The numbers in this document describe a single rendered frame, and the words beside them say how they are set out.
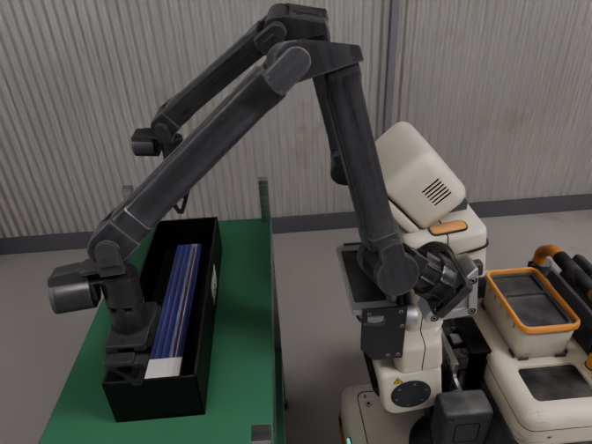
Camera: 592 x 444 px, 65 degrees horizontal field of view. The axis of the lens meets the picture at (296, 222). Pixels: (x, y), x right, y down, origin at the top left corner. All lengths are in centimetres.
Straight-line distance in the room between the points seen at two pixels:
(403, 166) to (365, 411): 111
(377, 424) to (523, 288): 72
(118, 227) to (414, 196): 54
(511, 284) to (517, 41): 195
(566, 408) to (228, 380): 76
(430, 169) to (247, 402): 58
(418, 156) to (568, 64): 246
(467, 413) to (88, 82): 248
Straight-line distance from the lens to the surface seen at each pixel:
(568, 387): 133
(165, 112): 119
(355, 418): 181
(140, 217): 72
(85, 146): 309
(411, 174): 91
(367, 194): 77
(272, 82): 67
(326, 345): 240
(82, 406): 111
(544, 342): 133
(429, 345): 120
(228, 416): 100
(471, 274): 90
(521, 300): 137
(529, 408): 126
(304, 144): 293
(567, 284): 149
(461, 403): 129
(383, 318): 107
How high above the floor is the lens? 175
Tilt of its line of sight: 32 degrees down
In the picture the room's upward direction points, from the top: 3 degrees counter-clockwise
